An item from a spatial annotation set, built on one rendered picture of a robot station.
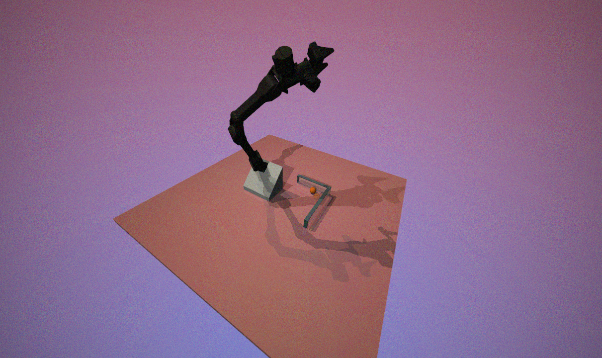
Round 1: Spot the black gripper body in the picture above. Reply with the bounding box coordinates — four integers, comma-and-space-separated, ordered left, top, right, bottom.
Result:
294, 42, 323, 83

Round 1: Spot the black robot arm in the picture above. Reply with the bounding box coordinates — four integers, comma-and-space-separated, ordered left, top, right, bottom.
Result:
228, 46, 321, 173

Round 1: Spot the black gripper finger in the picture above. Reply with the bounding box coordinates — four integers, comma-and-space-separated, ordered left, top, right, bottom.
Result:
313, 63, 328, 76
318, 46, 334, 64

